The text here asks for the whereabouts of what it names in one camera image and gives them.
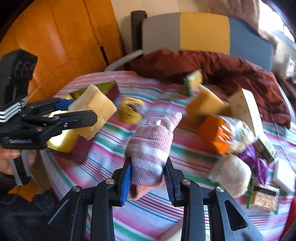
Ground pale yellow sponge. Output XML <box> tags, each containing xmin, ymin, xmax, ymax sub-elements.
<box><xmin>68</xmin><ymin>84</ymin><xmax>117</xmax><ymax>140</ymax></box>

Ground white foam block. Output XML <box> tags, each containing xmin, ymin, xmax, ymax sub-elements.
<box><xmin>273</xmin><ymin>159</ymin><xmax>295</xmax><ymax>194</ymax></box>

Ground pink striped sock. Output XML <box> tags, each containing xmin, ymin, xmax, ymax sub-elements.
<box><xmin>125</xmin><ymin>113</ymin><xmax>183</xmax><ymax>200</ymax></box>

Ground green tea box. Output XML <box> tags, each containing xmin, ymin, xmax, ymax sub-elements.
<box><xmin>253</xmin><ymin>133</ymin><xmax>277</xmax><ymax>164</ymax></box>

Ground person's hand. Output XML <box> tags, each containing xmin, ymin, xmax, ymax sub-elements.
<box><xmin>0</xmin><ymin>147</ymin><xmax>37</xmax><ymax>175</ymax></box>

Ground gold maroon tray box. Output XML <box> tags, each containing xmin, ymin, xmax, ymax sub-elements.
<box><xmin>47</xmin><ymin>81</ymin><xmax>119</xmax><ymax>164</ymax></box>

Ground cracker packet green edges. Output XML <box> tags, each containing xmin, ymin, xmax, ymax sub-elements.
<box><xmin>246</xmin><ymin>179</ymin><xmax>280</xmax><ymax>214</ymax></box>

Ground beige sock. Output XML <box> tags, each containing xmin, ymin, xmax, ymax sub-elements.
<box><xmin>208</xmin><ymin>154</ymin><xmax>252</xmax><ymax>198</ymax></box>

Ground purple wrapper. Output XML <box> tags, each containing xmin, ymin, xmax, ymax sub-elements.
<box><xmin>236</xmin><ymin>145</ymin><xmax>269</xmax><ymax>186</ymax></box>

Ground striped tablecloth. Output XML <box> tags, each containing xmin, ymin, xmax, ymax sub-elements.
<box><xmin>39</xmin><ymin>70</ymin><xmax>296</xmax><ymax>241</ymax></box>

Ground orange wooden cabinet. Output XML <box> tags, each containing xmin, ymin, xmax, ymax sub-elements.
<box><xmin>1</xmin><ymin>1</ymin><xmax>125</xmax><ymax>102</ymax></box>

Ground orange foil snack bag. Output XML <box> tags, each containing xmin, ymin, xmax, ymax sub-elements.
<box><xmin>197</xmin><ymin>115</ymin><xmax>255</xmax><ymax>155</ymax></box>

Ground yellow crumpled snack bag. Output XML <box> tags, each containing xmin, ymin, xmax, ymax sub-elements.
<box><xmin>119</xmin><ymin>97</ymin><xmax>145</xmax><ymax>125</ymax></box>

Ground white carton box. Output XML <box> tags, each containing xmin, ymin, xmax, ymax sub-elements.
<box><xmin>228</xmin><ymin>88</ymin><xmax>263</xmax><ymax>137</ymax></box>

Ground yellow orange sponge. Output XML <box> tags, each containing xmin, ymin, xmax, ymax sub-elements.
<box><xmin>186</xmin><ymin>85</ymin><xmax>225</xmax><ymax>126</ymax></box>

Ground maroon jacket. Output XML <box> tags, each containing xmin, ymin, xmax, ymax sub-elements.
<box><xmin>130</xmin><ymin>49</ymin><xmax>292</xmax><ymax>128</ymax></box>

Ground small green yellow box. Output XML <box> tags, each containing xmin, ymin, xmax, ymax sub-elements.
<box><xmin>183</xmin><ymin>68</ymin><xmax>203</xmax><ymax>97</ymax></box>

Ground grey yellow blue chair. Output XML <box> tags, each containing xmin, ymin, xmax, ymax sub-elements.
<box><xmin>106</xmin><ymin>12</ymin><xmax>273</xmax><ymax>71</ymax></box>

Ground pink curtain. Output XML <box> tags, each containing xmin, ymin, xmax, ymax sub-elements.
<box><xmin>209</xmin><ymin>0</ymin><xmax>278</xmax><ymax>47</ymax></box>

